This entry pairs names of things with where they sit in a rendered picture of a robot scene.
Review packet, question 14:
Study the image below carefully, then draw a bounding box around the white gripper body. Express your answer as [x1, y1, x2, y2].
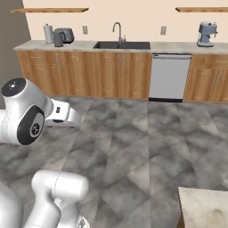
[45, 105, 82, 129]

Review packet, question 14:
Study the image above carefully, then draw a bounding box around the silver dishwasher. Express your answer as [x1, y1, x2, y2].
[148, 53, 192, 103]

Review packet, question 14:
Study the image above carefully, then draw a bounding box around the long wooden cupboard run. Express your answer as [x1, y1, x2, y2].
[15, 49, 153, 101]

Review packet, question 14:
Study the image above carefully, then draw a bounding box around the dark grey kettle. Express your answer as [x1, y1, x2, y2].
[53, 30, 65, 48]

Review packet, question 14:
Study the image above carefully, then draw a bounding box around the dark grey toaster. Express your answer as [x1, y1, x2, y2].
[54, 27, 75, 45]

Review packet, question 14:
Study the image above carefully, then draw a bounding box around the white paper towel roll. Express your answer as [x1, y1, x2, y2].
[43, 23, 54, 45]

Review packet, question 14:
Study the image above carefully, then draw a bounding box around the dark sink basin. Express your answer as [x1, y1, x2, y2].
[93, 41, 151, 51]

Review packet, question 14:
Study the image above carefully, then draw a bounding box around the grey curved tap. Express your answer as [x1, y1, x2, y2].
[111, 21, 127, 45]

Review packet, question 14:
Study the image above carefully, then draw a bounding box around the short wooden cupboard run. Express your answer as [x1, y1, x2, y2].
[183, 53, 228, 104]

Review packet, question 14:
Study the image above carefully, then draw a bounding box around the blue-grey coffee machine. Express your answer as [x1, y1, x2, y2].
[196, 20, 219, 48]

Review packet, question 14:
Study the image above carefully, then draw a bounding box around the wooden wall shelf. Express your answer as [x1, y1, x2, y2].
[175, 6, 228, 13]
[10, 7, 90, 14]

